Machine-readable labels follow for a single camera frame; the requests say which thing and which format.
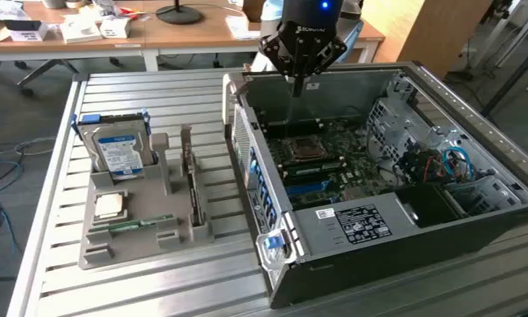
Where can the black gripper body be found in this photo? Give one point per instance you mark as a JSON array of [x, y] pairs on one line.
[[310, 20]]

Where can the black graphics card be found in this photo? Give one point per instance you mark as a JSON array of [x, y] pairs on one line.
[[194, 195]]

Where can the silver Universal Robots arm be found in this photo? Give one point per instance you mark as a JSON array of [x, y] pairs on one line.
[[268, 13]]

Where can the white paper stack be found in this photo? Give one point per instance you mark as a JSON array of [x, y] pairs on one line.
[[242, 28]]

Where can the brown cardboard box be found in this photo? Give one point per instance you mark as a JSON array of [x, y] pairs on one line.
[[251, 10]]

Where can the wooden desk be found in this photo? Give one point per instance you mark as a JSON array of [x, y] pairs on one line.
[[44, 46], [194, 34]]

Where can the black monitor stand base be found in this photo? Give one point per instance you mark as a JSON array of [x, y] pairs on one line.
[[178, 16]]

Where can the CPU socket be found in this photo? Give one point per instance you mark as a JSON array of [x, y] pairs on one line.
[[306, 148]]

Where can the wooden cabinet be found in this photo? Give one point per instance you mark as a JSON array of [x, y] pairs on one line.
[[459, 29]]

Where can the silver perforated drive cage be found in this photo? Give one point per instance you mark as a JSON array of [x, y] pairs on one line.
[[397, 138]]

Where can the green RAM stick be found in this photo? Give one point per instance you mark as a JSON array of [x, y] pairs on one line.
[[316, 169], [127, 225]]

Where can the white box with label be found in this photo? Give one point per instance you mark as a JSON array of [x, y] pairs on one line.
[[114, 28]]

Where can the green motherboard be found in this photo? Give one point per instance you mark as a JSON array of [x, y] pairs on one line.
[[366, 180]]

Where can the blue expansion slot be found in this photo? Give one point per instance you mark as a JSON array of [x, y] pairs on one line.
[[308, 188]]

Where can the open white box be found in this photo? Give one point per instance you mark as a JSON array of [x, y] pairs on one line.
[[82, 31]]

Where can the hard disk with blue carrier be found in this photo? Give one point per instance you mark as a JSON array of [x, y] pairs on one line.
[[119, 152]]

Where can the grey plastic parts rack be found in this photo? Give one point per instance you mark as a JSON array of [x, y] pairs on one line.
[[150, 198]]

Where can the grey cup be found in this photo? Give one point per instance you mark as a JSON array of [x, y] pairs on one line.
[[54, 4]]

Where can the grey power supply unit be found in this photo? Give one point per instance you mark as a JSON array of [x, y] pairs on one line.
[[322, 228]]

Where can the grey desk leg with caster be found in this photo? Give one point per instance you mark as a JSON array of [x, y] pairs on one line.
[[39, 74]]

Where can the silver disk bay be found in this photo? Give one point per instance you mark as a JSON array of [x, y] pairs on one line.
[[489, 195]]

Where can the white box with black lid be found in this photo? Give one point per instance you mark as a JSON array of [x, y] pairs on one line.
[[26, 31]]

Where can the blue case latch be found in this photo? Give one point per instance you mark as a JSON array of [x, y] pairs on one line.
[[274, 242]]

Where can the beige CPU chip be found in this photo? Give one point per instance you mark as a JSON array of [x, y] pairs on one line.
[[110, 204]]

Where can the clear plastic bag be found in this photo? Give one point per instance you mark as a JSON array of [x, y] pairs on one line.
[[4, 10]]

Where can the open black PC case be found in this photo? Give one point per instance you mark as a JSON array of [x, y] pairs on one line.
[[378, 274]]

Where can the white table frame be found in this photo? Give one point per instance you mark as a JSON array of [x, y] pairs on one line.
[[498, 36]]

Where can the black metal post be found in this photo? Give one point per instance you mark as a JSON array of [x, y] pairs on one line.
[[510, 79]]

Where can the black fan duct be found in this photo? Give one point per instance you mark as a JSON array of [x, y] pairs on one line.
[[431, 204]]

